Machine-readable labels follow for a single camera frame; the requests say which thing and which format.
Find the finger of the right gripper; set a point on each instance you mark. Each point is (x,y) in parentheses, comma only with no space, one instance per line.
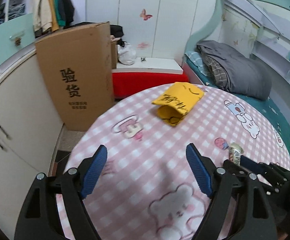
(253,164)
(231,169)

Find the teal bed frame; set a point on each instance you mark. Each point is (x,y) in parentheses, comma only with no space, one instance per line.
(271,44)

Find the pink checkered bed sheet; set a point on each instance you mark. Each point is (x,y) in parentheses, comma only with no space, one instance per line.
(147,189)

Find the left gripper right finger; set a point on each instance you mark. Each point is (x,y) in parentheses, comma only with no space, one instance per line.
(253,217)

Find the yellow paper bag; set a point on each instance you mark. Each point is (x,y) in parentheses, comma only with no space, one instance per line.
(177,101)

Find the white cabinet with handles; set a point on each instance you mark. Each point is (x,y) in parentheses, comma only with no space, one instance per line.
(29,130)

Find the hanging clothes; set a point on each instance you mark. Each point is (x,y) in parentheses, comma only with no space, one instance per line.
(51,15)

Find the red storage box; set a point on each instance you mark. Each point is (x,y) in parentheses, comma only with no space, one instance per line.
(127,84)

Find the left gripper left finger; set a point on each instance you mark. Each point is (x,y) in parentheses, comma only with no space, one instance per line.
(39,217)

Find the mint green drawer unit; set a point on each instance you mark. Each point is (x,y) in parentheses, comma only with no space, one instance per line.
(15,35)

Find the tall cardboard box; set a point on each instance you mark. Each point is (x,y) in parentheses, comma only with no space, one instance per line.
(76,67)

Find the white plastic bag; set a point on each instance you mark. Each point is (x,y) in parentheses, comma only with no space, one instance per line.
(126,54)

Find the grey folded blanket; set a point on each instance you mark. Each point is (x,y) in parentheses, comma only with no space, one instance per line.
(244,76)

